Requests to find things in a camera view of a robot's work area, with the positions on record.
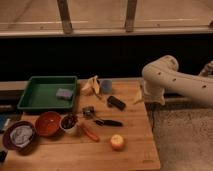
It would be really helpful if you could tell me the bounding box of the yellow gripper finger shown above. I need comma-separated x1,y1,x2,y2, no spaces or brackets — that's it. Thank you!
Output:
134,88,143,104

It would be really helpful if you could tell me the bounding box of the left wooden post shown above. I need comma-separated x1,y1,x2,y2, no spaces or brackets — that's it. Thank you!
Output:
57,0,73,34

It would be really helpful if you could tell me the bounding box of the purple bowl with cloth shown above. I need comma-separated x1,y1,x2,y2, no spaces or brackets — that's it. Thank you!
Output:
2,121,36,151

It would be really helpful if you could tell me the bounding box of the yellow apple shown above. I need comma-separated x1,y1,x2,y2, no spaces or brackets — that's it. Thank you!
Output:
110,134,125,150

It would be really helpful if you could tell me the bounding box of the grey corrugated hose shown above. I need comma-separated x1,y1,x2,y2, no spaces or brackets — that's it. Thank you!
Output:
199,60,213,78

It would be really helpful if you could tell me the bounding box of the grey-blue sponge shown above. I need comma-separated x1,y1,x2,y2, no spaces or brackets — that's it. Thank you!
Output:
56,88,73,100

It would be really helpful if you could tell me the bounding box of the black handled metal scoop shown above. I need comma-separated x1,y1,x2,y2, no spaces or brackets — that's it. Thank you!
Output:
82,106,123,127

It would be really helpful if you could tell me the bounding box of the orange carrot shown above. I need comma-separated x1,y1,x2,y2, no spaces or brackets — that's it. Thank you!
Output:
80,123,100,142

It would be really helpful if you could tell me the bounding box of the white cup with dark contents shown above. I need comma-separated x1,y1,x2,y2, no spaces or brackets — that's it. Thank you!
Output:
60,114,78,136

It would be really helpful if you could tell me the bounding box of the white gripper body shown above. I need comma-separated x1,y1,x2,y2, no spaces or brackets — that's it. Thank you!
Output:
143,81,165,105

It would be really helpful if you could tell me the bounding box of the green plastic tray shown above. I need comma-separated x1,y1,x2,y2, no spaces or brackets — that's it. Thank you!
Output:
17,76,78,112

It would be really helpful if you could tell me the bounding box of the blue object at left edge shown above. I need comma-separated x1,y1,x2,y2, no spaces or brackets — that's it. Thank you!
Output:
0,114,11,133

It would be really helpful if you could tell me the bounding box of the black rectangular block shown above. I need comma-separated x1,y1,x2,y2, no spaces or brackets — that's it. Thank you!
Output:
107,96,126,110

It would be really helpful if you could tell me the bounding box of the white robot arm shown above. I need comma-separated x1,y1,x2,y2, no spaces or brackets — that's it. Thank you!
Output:
133,55,213,108

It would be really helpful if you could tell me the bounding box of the right wooden post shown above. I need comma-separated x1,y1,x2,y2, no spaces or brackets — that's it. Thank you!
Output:
124,0,137,32

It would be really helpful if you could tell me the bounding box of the wooden post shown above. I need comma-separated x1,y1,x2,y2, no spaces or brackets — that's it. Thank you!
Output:
57,0,73,34
124,0,137,32

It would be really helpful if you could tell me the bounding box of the yellow banana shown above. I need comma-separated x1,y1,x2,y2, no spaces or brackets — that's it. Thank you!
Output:
81,75,100,96

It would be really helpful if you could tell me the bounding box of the blue cup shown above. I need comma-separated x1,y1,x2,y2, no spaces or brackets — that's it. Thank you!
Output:
101,80,112,94

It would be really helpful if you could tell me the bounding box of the orange bowl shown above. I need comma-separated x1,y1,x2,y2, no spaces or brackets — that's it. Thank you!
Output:
35,111,61,137

